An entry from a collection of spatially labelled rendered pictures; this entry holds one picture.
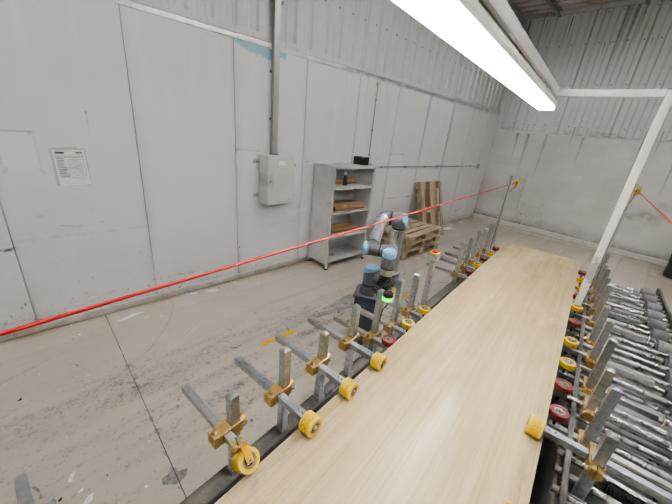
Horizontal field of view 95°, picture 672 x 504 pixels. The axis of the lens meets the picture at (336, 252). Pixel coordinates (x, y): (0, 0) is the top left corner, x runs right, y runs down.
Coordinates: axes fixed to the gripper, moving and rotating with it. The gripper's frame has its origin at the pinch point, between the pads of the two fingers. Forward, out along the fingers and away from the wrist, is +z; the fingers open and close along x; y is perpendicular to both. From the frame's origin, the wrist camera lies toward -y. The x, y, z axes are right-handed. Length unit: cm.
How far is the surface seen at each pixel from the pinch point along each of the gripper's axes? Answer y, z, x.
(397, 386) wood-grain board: -49, 8, -42
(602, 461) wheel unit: -35, -2, -118
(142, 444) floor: -124, 98, 88
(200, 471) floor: -107, 98, 45
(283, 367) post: -93, -10, -9
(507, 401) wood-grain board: -19, 8, -85
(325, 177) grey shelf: 171, -40, 206
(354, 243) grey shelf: 260, 78, 204
